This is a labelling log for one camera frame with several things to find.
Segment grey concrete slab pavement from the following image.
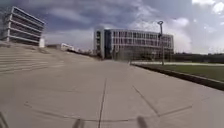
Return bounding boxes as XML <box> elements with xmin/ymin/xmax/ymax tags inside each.
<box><xmin>0</xmin><ymin>49</ymin><xmax>224</xmax><ymax>128</ymax></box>

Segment grey glass-fronted building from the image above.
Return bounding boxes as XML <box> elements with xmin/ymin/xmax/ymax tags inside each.
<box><xmin>93</xmin><ymin>27</ymin><xmax>175</xmax><ymax>62</ymax></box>

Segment low white building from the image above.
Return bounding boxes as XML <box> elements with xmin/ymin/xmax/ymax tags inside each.
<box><xmin>46</xmin><ymin>42</ymin><xmax>80</xmax><ymax>53</ymax></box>

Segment robot's own part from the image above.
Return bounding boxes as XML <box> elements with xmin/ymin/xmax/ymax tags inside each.
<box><xmin>137</xmin><ymin>116</ymin><xmax>149</xmax><ymax>128</ymax></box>
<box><xmin>72</xmin><ymin>118</ymin><xmax>86</xmax><ymax>128</ymax></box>

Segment green lawn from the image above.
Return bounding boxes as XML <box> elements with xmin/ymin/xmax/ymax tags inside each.
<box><xmin>146</xmin><ymin>63</ymin><xmax>224</xmax><ymax>83</ymax></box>

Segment dark distant tree line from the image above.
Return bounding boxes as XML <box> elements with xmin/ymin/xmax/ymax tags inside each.
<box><xmin>172</xmin><ymin>52</ymin><xmax>224</xmax><ymax>65</ymax></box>

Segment wide concrete steps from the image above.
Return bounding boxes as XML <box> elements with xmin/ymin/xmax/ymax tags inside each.
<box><xmin>0</xmin><ymin>41</ymin><xmax>73</xmax><ymax>75</ymax></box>

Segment white banded office building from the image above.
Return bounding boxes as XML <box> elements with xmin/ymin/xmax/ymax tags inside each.
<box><xmin>1</xmin><ymin>5</ymin><xmax>46</xmax><ymax>47</ymax></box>

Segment lamp post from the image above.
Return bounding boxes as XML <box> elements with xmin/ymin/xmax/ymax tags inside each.
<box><xmin>157</xmin><ymin>20</ymin><xmax>166</xmax><ymax>67</ymax></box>

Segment dark low kerb wall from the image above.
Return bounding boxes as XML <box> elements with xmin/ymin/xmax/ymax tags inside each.
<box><xmin>129</xmin><ymin>62</ymin><xmax>224</xmax><ymax>92</ymax></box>

